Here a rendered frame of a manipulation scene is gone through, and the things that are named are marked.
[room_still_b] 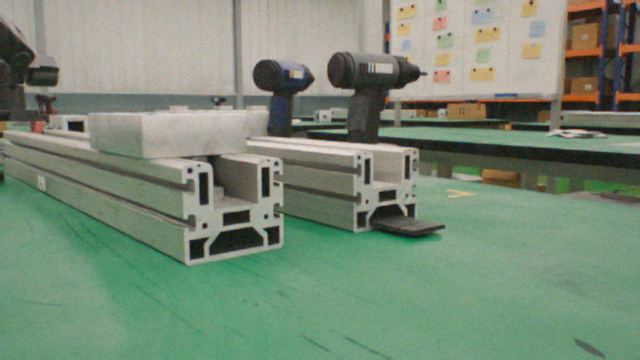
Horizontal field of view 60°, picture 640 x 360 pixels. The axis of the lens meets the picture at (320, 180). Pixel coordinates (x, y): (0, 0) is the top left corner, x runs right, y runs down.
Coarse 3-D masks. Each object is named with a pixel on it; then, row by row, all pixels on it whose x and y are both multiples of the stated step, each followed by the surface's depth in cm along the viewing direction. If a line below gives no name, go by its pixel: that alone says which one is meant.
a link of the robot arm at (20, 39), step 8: (0, 16) 110; (0, 24) 110; (8, 24) 112; (16, 24) 118; (0, 32) 111; (8, 32) 111; (16, 32) 114; (0, 40) 111; (8, 40) 112; (16, 40) 113; (24, 40) 117; (0, 48) 113; (8, 48) 114; (16, 48) 115; (24, 48) 116; (0, 56) 114; (8, 56) 115; (32, 56) 119; (8, 64) 117
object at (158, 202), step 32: (32, 160) 88; (64, 160) 73; (96, 160) 62; (128, 160) 54; (160, 160) 49; (224, 160) 54; (256, 160) 50; (64, 192) 75; (96, 192) 64; (128, 192) 55; (160, 192) 49; (192, 192) 46; (224, 192) 55; (256, 192) 50; (128, 224) 56; (160, 224) 50; (192, 224) 47; (224, 224) 49; (256, 224) 50; (192, 256) 48; (224, 256) 48
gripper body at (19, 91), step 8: (0, 88) 120; (8, 88) 121; (16, 88) 122; (24, 88) 124; (0, 96) 121; (8, 96) 121; (16, 96) 122; (24, 96) 124; (0, 104) 121; (8, 104) 121; (16, 104) 122; (24, 104) 124; (0, 112) 120; (8, 112) 121; (16, 112) 122; (24, 112) 122; (32, 112) 123
